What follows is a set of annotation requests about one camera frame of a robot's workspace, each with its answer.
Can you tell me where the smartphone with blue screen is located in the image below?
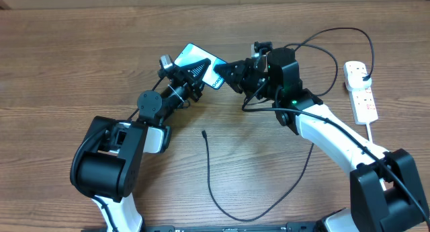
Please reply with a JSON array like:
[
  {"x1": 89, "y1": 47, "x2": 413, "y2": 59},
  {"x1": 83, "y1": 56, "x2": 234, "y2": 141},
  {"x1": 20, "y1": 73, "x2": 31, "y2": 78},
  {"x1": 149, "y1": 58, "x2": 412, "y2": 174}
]
[{"x1": 174, "y1": 43, "x2": 226, "y2": 89}]

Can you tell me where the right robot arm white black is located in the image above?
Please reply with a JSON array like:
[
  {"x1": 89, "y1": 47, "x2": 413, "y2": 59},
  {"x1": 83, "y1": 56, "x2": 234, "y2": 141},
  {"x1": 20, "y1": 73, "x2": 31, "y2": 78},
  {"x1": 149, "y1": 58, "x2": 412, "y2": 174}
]
[{"x1": 214, "y1": 48, "x2": 429, "y2": 232}]

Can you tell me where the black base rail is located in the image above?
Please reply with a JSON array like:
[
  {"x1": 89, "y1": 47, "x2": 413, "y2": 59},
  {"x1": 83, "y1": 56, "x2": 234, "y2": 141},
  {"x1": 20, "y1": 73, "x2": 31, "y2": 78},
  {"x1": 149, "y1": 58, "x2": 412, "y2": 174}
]
[{"x1": 143, "y1": 221, "x2": 326, "y2": 232}]

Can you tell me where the black charger cable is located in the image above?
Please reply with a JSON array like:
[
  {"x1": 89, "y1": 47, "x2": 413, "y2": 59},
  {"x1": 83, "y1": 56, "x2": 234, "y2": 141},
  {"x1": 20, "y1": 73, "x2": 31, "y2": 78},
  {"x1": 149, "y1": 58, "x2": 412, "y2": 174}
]
[{"x1": 201, "y1": 27, "x2": 375, "y2": 223}]

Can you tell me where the white power strip cord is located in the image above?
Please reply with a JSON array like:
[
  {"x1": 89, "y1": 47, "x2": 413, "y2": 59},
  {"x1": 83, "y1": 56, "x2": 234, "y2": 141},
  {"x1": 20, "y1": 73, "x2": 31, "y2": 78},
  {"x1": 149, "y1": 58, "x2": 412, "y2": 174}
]
[{"x1": 365, "y1": 122, "x2": 376, "y2": 144}]

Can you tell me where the white power strip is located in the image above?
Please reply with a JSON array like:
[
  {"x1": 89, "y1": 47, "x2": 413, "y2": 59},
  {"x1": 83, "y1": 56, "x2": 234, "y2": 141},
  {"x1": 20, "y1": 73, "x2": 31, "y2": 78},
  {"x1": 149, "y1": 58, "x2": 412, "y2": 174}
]
[{"x1": 343, "y1": 61, "x2": 378, "y2": 124}]

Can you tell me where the white charger plug adapter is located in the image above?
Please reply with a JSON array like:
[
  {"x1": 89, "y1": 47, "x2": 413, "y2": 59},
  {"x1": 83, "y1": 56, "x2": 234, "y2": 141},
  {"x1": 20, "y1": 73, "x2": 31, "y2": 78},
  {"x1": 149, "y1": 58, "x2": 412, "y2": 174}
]
[{"x1": 345, "y1": 72, "x2": 372, "y2": 91}]

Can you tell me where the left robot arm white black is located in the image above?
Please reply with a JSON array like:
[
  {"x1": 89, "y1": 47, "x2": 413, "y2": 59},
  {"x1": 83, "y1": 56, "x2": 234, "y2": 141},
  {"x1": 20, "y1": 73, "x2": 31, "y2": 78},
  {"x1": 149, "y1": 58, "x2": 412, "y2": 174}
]
[{"x1": 70, "y1": 55, "x2": 211, "y2": 231}]

